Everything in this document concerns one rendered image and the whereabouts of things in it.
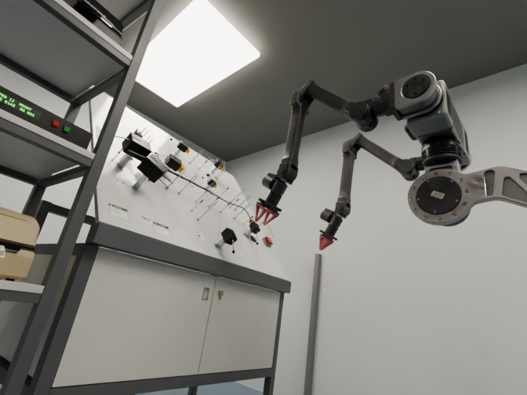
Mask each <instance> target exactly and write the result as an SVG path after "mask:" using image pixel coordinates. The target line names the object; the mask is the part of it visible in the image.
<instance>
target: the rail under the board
mask: <svg viewBox="0 0 527 395"><path fill-rule="evenodd" d="M85 242H86V243H89V244H92V245H98V246H100V247H103V248H109V249H112V250H115V251H119V252H124V253H128V254H131V255H137V256H140V257H144V258H147V259H152V260H155V261H159V262H162V263H168V264H171V265H174V266H180V267H183V268H187V269H190V270H196V271H199V272H203V273H206V274H212V275H215V276H218V277H223V278H226V279H230V280H233V281H239V282H242V283H246V284H251V285H255V286H258V287H261V288H267V289H270V290H274V291H277V292H284V293H290V289H291V282H289V281H285V280H282V279H280V278H276V277H272V276H270V275H267V274H262V273H260V272H257V271H255V270H250V269H247V268H245V267H242V266H237V265H234V264H232V263H228V262H224V261H222V260H219V259H215V258H212V257H209V256H207V255H203V254H200V253H197V252H193V251H190V250H187V249H184V248H180V247H177V246H175V245H170V244H167V243H165V242H162V241H157V240H155V239H152V238H149V237H145V236H142V235H139V234H135V233H132V232H129V231H127V230H123V229H119V228H117V227H114V226H110V225H107V224H104V223H92V224H91V227H90V229H89V233H88V235H87V238H86V240H85Z"/></svg>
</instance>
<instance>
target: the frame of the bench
mask: <svg viewBox="0 0 527 395"><path fill-rule="evenodd" d="M56 245H57V244H36V245H35V246H32V248H34V249H35V250H32V252H33V253H34V254H44V255H53V253H54V250H55V248H56ZM98 247H99V246H98V245H92V244H89V243H75V247H74V250H73V252H72V254H71V255H76V258H75V262H74V264H73V267H72V269H71V273H70V275H69V278H68V280H67V283H66V286H65V289H64V292H63V295H62V297H61V300H60V303H59V306H58V308H57V311H56V314H55V317H54V319H53V322H52V325H51V328H50V330H49V334H48V336H47V339H46V341H45V345H44V347H43V350H42V353H41V356H40V358H39V361H38V364H37V367H36V369H35V373H34V375H33V378H32V377H31V376H30V375H29V374H27V378H26V380H25V383H24V386H23V389H22V391H21V394H20V395H132V394H138V393H150V392H156V391H163V390H174V389H180V388H187V387H189V390H188V394H187V395H197V390H198V386H204V385H211V384H217V383H223V382H235V381H242V380H247V379H259V378H265V380H264V386H263V395H273V391H274V377H275V370H276V363H277V356H278V343H279V336H280V328H281V321H282V308H283V301H284V294H285V293H284V292H281V295H280V301H279V308H278V321H277V328H276V335H275V341H274V354H273V361H272V368H261V369H252V370H243V371H226V372H217V373H208V374H199V375H182V376H173V377H165V378H156V379H138V380H129V381H121V382H104V383H95V384H86V385H77V386H60V387H51V386H52V384H53V380H54V377H55V374H56V370H57V368H58V365H59V363H60V358H61V356H62V353H63V351H64V347H65V344H66V341H67V338H68V336H69V333H70V330H71V326H72V324H73V321H74V318H75V314H76V312H77V309H78V305H79V303H80V300H81V297H82V293H83V291H84V288H85V284H86V282H87V280H88V277H89V273H90V270H91V268H92V265H93V261H94V259H95V256H96V252H97V249H98ZM10 364H11V362H9V361H8V360H6V359H5V358H4V357H2V356H1V355H0V383H1V384H3V382H4V379H5V376H6V374H7V371H8V369H9V366H10Z"/></svg>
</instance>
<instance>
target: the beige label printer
mask: <svg viewBox="0 0 527 395"><path fill-rule="evenodd" d="M39 230H40V227H39V225H38V223H37V220H36V219H35V218H34V217H32V216H27V215H24V214H21V213H19V212H16V211H13V210H10V209H7V208H2V207H0V245H3V246H4V247H5V257H4V258H2V257H0V277H5V280H6V281H15V279H17V280H22V279H23V277H27V274H28V272H29V269H30V268H31V264H32V262H33V260H34V257H35V254H34V253H33V252H32V250H35V249H34V248H32V246H35V245H36V241H37V238H38V233H39Z"/></svg>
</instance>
